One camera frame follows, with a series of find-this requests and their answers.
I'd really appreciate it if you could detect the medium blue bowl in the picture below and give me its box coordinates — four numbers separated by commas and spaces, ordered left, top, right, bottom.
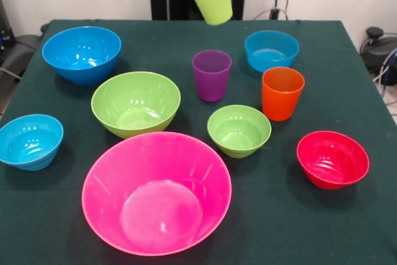
244, 30, 300, 74

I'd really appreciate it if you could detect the purple cup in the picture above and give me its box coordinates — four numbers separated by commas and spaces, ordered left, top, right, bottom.
192, 50, 233, 103

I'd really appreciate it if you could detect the orange cup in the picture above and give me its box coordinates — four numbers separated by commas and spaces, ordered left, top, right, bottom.
261, 66, 306, 122

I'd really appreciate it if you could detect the small green bowl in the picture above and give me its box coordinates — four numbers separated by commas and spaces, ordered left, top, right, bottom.
207, 104, 272, 159

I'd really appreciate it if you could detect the large green bowl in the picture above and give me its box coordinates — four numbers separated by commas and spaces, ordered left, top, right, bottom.
91, 71, 182, 140

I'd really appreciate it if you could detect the large blue bowl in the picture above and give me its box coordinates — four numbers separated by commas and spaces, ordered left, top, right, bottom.
42, 26, 122, 86

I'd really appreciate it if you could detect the black wheel base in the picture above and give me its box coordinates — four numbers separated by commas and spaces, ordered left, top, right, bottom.
0, 23, 50, 92
362, 27, 397, 86

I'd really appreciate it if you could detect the small red-pink bowl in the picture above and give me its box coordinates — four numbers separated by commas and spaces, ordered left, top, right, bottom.
296, 130, 370, 191

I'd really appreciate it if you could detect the large pink bowl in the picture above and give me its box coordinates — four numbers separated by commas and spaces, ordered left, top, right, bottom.
81, 131, 233, 257

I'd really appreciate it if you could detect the small light blue bowl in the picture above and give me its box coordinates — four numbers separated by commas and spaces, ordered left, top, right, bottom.
0, 114, 65, 172

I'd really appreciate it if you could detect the dark green table cloth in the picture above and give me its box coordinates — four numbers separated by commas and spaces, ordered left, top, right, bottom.
0, 19, 397, 265

